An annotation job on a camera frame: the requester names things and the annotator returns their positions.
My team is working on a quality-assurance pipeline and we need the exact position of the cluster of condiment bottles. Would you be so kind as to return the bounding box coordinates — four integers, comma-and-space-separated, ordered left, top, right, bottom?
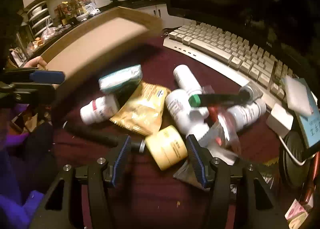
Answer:
54, 0, 97, 26

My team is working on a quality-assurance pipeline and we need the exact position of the dish rack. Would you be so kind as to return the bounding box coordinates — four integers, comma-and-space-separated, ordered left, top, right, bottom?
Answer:
26, 2, 54, 37

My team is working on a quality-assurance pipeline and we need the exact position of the teal white tissue pack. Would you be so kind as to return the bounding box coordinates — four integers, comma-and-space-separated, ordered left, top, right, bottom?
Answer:
98, 65, 143, 95

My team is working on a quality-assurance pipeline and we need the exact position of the golden snack packet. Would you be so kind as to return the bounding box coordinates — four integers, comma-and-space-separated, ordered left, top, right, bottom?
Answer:
110, 82, 172, 136

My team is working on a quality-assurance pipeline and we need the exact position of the tall white lotion bottle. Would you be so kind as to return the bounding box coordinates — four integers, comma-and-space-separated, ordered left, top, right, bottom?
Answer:
165, 89, 210, 142

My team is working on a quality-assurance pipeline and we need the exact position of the cardboard box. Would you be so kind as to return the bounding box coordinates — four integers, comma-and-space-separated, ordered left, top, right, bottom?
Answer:
40, 6, 164, 129

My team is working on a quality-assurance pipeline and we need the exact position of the person's left hand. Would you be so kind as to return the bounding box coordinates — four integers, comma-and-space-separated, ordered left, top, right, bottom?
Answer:
24, 56, 49, 70

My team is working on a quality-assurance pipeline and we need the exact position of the clear plastic packet red mark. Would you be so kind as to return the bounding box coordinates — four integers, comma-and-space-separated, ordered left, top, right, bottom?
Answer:
199, 109, 242, 167

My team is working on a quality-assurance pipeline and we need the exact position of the black kitchen counter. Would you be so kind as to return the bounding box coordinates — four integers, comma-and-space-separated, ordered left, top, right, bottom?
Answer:
25, 0, 167, 57

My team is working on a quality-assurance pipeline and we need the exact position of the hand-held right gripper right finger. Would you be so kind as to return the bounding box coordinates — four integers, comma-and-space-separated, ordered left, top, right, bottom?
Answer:
186, 134, 290, 229

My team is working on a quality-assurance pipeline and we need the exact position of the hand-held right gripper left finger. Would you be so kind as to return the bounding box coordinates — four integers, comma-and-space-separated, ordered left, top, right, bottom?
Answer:
30, 135, 133, 229

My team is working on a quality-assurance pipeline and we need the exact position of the white keyboard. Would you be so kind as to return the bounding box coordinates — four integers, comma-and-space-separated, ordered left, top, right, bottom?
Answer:
162, 20, 300, 117

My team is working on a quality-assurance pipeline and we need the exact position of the black marker green cap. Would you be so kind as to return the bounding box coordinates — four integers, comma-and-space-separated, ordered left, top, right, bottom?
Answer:
189, 92, 250, 107

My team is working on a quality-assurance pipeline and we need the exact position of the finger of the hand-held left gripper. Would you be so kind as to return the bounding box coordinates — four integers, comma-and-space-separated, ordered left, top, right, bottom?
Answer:
3, 67, 66, 85
11, 82, 60, 95

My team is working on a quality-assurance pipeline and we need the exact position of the grey foil packet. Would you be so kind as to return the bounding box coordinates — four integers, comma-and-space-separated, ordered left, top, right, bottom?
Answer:
172, 160, 213, 191

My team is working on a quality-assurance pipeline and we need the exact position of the plastic bag of food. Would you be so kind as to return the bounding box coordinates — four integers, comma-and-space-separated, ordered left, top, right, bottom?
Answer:
40, 26, 63, 45

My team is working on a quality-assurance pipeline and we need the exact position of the small silver can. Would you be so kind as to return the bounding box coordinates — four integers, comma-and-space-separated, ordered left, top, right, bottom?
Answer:
239, 85, 263, 100

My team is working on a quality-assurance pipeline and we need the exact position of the white bottle red label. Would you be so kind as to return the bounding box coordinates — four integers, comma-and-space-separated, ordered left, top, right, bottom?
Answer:
80, 95, 121, 125

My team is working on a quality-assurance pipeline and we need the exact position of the white pill bottle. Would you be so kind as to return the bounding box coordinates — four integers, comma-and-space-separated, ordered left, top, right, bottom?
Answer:
173, 65, 202, 97
226, 99, 267, 132

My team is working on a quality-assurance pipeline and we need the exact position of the white charger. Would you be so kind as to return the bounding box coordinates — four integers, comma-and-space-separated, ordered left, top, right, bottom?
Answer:
265, 103, 294, 138

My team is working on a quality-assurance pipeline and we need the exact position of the yellow cream jar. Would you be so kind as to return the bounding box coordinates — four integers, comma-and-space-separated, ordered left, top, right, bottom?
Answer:
144, 125, 188, 171

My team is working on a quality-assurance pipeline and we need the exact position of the blue book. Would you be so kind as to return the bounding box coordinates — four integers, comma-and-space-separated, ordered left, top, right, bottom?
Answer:
292, 78, 320, 148

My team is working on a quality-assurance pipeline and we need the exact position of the black round speaker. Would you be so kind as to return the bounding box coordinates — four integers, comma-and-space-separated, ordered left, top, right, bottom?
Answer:
279, 131, 315, 189

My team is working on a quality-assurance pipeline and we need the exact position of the white sponge block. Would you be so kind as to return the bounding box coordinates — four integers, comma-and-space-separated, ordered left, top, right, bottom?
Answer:
284, 75, 314, 116

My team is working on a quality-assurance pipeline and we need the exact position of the pink paper box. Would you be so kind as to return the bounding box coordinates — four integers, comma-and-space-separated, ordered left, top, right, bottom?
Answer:
285, 199, 309, 229

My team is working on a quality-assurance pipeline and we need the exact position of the long black stick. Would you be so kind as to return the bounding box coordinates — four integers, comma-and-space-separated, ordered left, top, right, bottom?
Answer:
64, 121, 147, 154

